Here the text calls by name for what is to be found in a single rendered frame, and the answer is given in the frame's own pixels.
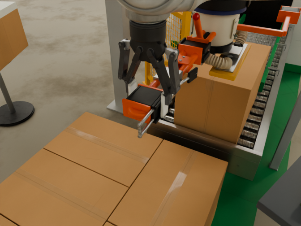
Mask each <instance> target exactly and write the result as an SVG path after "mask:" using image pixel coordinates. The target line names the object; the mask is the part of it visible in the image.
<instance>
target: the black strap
mask: <svg viewBox="0 0 301 226"><path fill-rule="evenodd" d="M250 4H251V0H209V1H206V2H204V3H202V4H200V5H199V6H198V7H197V8H200V9H205V10H212V11H235V10H240V9H243V8H245V7H249V5H250Z"/></svg>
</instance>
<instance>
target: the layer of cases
mask: <svg viewBox="0 0 301 226"><path fill-rule="evenodd" d="M227 166H228V162H226V161H223V160H220V159H218V158H215V157H212V156H209V155H207V154H204V153H201V152H198V151H195V150H193V149H190V148H187V147H184V146H181V145H178V144H176V143H173V142H170V141H167V140H163V139H161V138H159V137H156V136H153V135H150V134H147V133H144V134H143V136H142V138H138V130H136V129H134V128H131V127H128V126H125V125H122V124H120V123H117V122H114V121H111V120H108V119H105V118H103V117H100V116H97V115H94V114H91V113H88V112H85V113H83V114H82V115H81V116H80V117H79V118H78V119H77V120H75V121H74V122H73V123H72V124H71V125H69V126H68V127H67V128H66V129H65V130H63V131H62V132H61V133H60V134H59V135H57V136H56V137H55V138H54V139H53V140H52V141H51V142H49V143H48V144H47V145H46V146H44V147H43V148H42V149H41V150H40V151H38V152H37V153H36V154H35V155H34V156H32V157H31V158H30V159H29V160H28V161H27V162H26V163H24V164H23V165H22V166H21V167H20V168H18V169H17V170H16V171H15V172H14V173H12V174H11V175H10V176H9V177H8V178H6V179H5V180H4V181H3V182H2V183H1V184H0V226H209V225H210V222H211V220H212V217H213V214H214V211H215V208H216V206H217V203H218V199H219V195H220V191H221V188H222V185H223V181H224V177H225V173H226V169H227Z"/></svg>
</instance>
